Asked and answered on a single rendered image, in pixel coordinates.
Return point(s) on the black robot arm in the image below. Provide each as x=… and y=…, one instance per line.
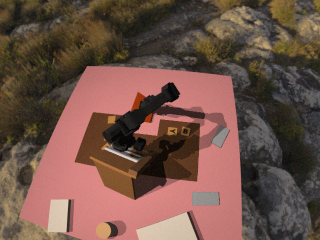
x=130, y=122

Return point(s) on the grey rectangular tile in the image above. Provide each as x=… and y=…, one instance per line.
x=205, y=198
x=220, y=136

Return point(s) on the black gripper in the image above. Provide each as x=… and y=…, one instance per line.
x=138, y=144

